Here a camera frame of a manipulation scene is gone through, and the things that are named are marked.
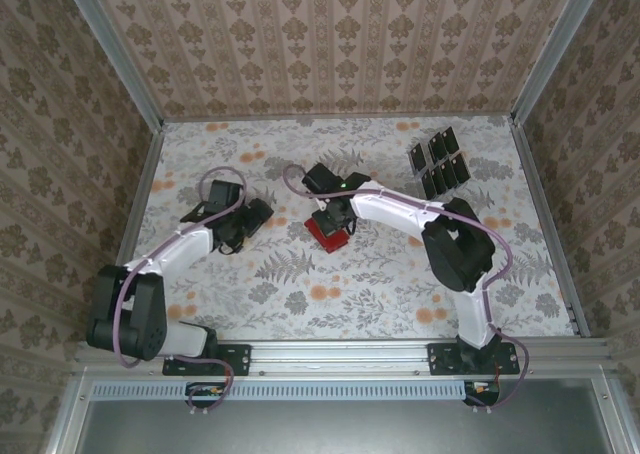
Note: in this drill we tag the red card holder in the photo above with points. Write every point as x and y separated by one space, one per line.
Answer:
335 245

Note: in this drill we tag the black credit card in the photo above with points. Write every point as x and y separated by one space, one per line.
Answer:
450 139
449 174
428 185
460 167
437 146
418 157
439 180

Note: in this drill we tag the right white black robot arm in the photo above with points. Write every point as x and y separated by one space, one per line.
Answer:
390 209

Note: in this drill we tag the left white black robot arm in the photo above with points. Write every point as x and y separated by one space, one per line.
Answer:
175 246

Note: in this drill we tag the floral table covering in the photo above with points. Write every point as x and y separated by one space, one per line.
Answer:
350 299

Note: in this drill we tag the group of black cartridges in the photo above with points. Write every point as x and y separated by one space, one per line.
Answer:
416 174

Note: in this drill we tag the grey metal sheet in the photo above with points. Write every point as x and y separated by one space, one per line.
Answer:
325 429

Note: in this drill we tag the thin aluminium edge rail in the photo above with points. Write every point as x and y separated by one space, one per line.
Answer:
340 118

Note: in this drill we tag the aluminium side rail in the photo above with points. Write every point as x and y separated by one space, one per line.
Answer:
548 224
145 174

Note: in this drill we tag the wide aluminium mounting rail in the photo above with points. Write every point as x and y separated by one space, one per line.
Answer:
340 356

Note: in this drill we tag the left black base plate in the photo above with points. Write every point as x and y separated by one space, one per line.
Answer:
240 359

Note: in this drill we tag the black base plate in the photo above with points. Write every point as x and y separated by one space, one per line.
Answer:
440 359
240 359

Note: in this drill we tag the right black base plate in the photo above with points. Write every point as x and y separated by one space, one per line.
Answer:
440 359

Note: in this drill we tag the aluminium corner post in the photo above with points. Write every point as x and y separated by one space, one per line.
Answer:
555 49
114 49

